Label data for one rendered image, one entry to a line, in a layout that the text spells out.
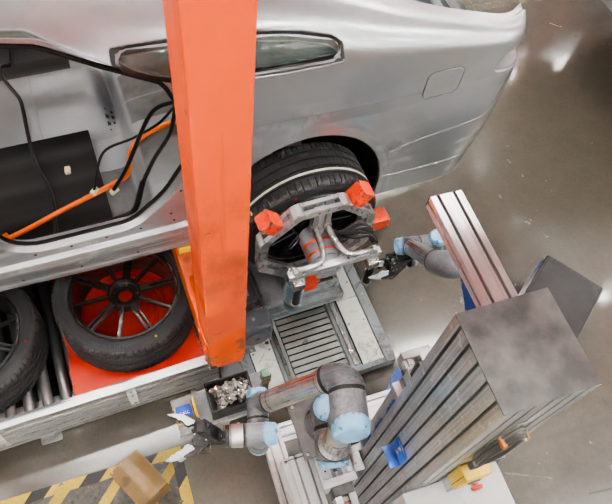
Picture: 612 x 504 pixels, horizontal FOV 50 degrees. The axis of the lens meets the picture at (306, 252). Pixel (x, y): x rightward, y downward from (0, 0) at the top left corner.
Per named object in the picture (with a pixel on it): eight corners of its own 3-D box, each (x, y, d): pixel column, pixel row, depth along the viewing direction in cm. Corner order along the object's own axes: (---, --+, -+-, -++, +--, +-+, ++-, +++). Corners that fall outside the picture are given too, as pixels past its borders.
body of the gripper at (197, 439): (192, 455, 212) (229, 453, 213) (190, 445, 205) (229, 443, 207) (192, 432, 217) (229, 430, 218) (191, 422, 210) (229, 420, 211)
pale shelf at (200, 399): (261, 372, 306) (261, 370, 304) (273, 406, 299) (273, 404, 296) (170, 402, 295) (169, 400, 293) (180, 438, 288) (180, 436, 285)
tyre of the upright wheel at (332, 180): (314, 228, 350) (382, 144, 305) (331, 265, 339) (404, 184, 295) (202, 230, 311) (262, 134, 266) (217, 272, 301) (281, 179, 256)
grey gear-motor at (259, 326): (247, 284, 367) (248, 253, 336) (272, 351, 348) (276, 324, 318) (216, 293, 362) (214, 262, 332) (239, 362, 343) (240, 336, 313)
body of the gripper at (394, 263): (384, 253, 289) (409, 246, 292) (381, 263, 296) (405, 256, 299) (392, 268, 285) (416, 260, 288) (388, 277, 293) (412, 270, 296)
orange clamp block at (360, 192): (354, 194, 285) (368, 181, 280) (361, 208, 281) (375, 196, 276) (343, 192, 280) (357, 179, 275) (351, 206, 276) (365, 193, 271)
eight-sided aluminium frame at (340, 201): (356, 246, 327) (377, 182, 280) (362, 257, 324) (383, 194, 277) (252, 276, 313) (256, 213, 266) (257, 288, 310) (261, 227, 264)
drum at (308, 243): (324, 235, 305) (327, 219, 293) (341, 274, 295) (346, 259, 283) (295, 243, 301) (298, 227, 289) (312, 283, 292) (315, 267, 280)
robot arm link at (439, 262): (435, 285, 243) (393, 257, 290) (463, 282, 245) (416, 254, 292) (434, 255, 241) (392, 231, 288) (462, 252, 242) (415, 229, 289)
